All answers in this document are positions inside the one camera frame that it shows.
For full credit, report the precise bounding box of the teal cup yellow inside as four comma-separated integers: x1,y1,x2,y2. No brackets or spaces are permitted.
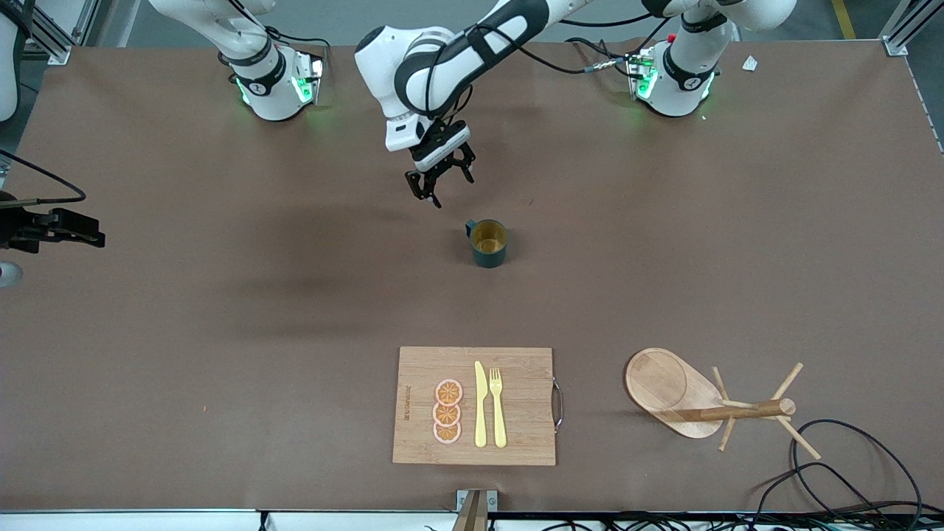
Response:
465,218,509,269

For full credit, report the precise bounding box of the yellow plastic knife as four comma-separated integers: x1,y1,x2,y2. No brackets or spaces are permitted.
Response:
474,361,488,448

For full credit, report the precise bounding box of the aluminium frame profile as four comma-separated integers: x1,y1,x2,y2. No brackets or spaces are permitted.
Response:
0,0,74,66
881,0,944,57

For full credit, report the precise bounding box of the bamboo cutting board metal handle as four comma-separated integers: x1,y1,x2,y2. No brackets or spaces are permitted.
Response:
392,347,565,467

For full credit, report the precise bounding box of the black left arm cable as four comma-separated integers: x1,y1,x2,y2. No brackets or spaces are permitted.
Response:
513,13,664,74

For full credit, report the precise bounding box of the aluminium camera mount profile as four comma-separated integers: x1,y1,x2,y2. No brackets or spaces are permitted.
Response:
451,489,499,531

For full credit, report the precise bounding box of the black base cable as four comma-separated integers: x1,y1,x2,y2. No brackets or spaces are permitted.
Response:
566,35,636,78

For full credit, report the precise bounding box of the black looped cable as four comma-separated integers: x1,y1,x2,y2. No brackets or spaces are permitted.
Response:
751,465,923,531
791,419,924,531

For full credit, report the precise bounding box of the yellow plastic fork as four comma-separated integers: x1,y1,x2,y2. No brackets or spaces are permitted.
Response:
490,368,508,448

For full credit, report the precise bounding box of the wooden cup rack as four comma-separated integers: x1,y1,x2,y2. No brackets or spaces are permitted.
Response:
625,347,822,460

